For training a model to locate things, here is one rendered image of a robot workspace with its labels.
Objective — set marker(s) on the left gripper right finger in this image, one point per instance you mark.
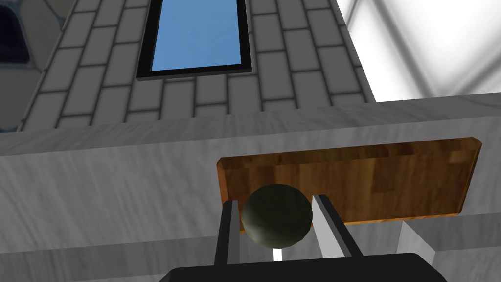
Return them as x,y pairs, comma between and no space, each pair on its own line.
330,231

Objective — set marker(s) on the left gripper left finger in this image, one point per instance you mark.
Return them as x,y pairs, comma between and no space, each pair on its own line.
227,235

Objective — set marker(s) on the dark olive round knob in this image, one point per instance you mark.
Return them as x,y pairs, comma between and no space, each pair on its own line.
276,216

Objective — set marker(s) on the brown wooden drawer front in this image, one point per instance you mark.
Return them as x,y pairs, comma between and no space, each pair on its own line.
372,184

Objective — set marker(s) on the black framed window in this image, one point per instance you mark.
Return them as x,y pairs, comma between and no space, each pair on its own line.
197,35

